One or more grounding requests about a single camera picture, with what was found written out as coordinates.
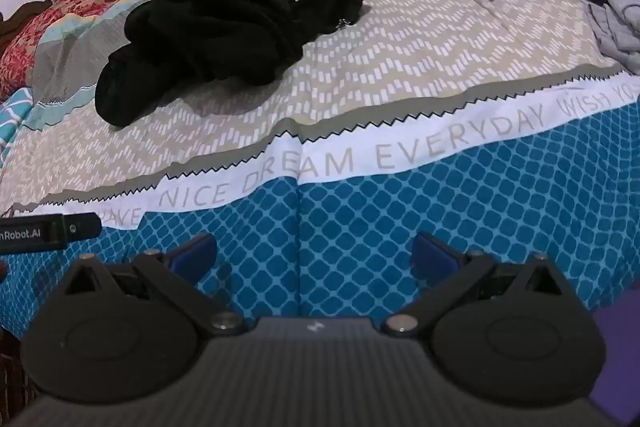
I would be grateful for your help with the purple cloth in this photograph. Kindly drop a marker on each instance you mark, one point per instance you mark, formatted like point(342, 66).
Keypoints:
point(620, 357)

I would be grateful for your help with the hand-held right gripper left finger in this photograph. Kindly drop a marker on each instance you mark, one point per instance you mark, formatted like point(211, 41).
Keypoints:
point(192, 257)

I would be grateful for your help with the grey garment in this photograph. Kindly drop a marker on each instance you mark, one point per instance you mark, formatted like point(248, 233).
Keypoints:
point(617, 32)

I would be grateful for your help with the black pants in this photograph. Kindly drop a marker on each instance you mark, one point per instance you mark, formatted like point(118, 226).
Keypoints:
point(210, 37)

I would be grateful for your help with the dark wooden headboard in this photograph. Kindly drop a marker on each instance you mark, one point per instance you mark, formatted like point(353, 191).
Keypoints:
point(20, 19)

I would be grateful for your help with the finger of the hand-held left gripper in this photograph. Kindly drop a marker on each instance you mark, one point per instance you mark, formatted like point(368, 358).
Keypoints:
point(82, 225)

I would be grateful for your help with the teal patterned pillow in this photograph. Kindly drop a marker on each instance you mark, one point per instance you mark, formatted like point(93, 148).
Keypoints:
point(10, 117)

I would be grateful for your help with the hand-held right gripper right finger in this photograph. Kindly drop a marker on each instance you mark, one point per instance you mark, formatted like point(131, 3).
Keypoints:
point(435, 257)

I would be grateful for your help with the patterned teal beige bedspread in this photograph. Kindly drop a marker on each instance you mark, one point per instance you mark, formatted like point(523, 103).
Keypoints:
point(350, 77)

